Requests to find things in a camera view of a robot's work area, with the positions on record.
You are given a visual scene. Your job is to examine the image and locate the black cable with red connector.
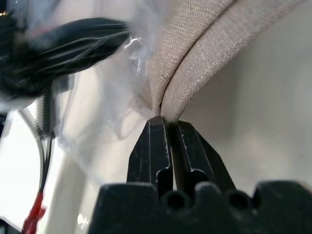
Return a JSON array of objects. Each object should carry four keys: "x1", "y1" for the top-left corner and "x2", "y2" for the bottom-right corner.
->
[{"x1": 23, "y1": 94, "x2": 57, "y2": 234}]

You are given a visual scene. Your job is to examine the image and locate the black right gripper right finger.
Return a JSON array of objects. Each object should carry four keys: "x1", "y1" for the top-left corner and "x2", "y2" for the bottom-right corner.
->
[{"x1": 170, "y1": 121, "x2": 237, "y2": 194}]

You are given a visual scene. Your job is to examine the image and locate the beige fabric cap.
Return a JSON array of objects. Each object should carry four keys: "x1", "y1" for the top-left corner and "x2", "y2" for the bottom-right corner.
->
[{"x1": 140, "y1": 0, "x2": 300, "y2": 123}]

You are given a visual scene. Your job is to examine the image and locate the clear plastic bag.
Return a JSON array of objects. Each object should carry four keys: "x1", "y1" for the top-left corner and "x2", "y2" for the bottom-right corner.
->
[{"x1": 0, "y1": 0, "x2": 173, "y2": 221}]

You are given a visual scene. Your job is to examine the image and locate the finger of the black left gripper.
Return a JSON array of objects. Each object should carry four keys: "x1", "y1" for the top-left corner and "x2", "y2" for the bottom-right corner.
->
[
  {"x1": 36, "y1": 31, "x2": 130, "y2": 76},
  {"x1": 47, "y1": 17, "x2": 134, "y2": 47}
]

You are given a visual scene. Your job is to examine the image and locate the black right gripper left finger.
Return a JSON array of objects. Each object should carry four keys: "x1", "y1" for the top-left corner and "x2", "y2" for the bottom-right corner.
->
[{"x1": 126, "y1": 116, "x2": 174, "y2": 197}]

